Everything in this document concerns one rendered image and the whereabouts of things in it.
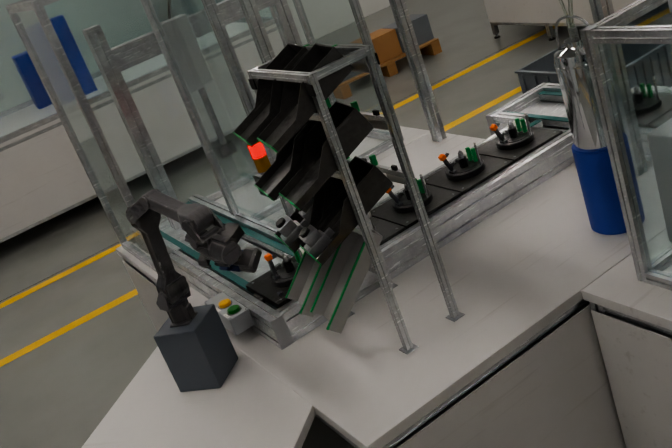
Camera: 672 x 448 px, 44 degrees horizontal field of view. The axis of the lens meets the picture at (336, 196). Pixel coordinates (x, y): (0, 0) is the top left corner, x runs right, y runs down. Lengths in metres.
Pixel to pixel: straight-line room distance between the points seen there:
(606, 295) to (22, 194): 5.91
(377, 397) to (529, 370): 0.41
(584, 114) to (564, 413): 0.82
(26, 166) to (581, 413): 5.79
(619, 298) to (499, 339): 0.32
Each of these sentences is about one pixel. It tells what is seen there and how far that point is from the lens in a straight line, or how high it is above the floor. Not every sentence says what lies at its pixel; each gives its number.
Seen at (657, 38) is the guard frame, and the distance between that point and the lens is 1.92.
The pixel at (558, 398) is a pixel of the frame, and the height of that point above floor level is 0.61.
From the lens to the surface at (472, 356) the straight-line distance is 2.19.
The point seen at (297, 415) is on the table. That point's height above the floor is 0.86.
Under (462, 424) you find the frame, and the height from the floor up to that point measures 0.74.
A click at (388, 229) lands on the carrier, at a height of 0.97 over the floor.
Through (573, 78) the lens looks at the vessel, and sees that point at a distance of 2.38.
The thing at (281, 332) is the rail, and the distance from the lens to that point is 2.49.
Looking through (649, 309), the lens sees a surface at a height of 0.86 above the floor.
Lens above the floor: 2.09
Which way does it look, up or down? 21 degrees down
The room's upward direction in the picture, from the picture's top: 20 degrees counter-clockwise
